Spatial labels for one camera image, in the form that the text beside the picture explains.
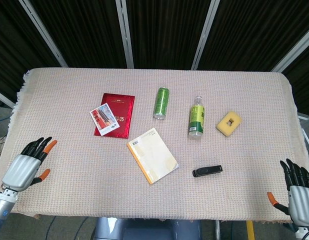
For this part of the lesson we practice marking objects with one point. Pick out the green drink can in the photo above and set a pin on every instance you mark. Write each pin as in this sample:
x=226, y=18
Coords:
x=161, y=102

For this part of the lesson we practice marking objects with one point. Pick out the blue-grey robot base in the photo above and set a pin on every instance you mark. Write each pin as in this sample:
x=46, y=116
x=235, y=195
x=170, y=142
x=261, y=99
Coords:
x=144, y=230

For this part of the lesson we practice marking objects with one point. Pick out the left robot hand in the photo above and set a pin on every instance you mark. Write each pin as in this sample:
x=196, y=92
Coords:
x=20, y=171

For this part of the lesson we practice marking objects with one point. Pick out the yellow-spined notebook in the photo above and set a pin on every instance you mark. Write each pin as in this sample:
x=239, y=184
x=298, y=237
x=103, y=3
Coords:
x=154, y=156

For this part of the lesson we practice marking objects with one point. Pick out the white metal frame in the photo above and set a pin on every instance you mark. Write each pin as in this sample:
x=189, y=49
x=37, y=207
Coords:
x=305, y=120

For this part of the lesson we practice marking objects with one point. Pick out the clear bottle green label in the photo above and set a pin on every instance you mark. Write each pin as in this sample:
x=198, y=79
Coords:
x=196, y=117

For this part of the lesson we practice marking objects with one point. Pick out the dark brown screen panel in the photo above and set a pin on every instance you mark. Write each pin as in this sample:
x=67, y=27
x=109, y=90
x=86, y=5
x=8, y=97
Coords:
x=167, y=30
x=82, y=30
x=304, y=72
x=257, y=30
x=9, y=50

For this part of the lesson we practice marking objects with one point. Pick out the yellow sponge with hole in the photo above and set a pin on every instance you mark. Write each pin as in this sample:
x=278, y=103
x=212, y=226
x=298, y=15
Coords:
x=223, y=127

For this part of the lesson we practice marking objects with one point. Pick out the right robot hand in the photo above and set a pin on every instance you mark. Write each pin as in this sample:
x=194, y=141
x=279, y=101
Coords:
x=302, y=202

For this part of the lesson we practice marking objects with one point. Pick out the small black device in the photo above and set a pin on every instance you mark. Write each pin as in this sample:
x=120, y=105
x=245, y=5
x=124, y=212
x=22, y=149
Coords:
x=207, y=171

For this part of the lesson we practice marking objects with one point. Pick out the grey table leg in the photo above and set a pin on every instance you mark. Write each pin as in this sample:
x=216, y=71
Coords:
x=217, y=231

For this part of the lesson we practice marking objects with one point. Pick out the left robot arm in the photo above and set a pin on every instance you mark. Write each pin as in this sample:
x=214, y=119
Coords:
x=3, y=205

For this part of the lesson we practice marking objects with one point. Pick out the beige woven tablecloth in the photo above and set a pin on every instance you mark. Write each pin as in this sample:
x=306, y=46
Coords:
x=69, y=175

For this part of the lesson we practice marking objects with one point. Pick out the red booklet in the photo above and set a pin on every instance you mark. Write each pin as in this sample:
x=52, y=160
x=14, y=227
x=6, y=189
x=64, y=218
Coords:
x=120, y=110

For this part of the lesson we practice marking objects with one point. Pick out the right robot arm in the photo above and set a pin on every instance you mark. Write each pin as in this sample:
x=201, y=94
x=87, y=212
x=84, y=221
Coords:
x=307, y=233

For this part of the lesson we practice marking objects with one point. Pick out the photo postcard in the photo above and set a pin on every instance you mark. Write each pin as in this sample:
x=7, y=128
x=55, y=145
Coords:
x=104, y=120

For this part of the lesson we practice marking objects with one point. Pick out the white screen post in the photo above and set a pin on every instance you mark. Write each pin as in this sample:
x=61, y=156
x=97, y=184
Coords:
x=44, y=35
x=4, y=98
x=294, y=52
x=205, y=35
x=125, y=35

